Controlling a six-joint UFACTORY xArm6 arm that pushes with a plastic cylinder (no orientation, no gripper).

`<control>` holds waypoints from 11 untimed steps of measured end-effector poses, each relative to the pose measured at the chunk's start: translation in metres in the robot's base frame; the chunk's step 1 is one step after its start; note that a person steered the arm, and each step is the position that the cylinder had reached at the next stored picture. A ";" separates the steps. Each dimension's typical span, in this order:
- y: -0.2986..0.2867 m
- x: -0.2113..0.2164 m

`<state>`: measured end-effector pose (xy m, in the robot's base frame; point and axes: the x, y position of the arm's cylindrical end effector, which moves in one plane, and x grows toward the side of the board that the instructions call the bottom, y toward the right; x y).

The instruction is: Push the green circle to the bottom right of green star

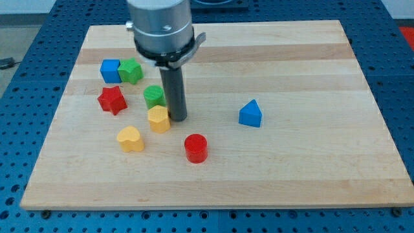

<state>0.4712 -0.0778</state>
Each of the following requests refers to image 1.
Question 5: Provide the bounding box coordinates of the red cylinder block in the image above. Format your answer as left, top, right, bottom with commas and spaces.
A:
184, 134, 208, 164

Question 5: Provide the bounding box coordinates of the yellow hexagon block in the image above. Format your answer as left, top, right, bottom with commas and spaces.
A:
147, 105, 171, 133

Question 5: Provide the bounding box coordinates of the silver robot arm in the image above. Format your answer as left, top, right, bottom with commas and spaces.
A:
126, 0, 206, 122

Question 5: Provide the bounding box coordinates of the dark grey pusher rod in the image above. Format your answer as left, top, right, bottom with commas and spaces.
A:
160, 68, 187, 122

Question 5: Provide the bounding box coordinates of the wooden board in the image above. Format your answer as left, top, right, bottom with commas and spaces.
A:
21, 20, 413, 210

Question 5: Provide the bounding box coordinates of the green cylinder block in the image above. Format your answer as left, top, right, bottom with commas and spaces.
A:
144, 85, 166, 109

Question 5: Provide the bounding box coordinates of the blue triangle block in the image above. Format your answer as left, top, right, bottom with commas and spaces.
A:
238, 99, 263, 128

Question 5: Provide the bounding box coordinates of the blue cube block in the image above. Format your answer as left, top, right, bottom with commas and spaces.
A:
100, 59, 121, 83

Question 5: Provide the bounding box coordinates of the red star block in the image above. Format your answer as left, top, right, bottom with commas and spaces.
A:
98, 86, 128, 115

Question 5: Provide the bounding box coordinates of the green star block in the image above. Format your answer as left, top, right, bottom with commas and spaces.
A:
118, 58, 144, 85

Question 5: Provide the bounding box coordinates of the yellow heart block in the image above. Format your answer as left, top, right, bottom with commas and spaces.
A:
116, 126, 145, 152

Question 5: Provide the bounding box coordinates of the black device on floor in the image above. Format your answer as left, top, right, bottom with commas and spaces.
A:
0, 57, 16, 70

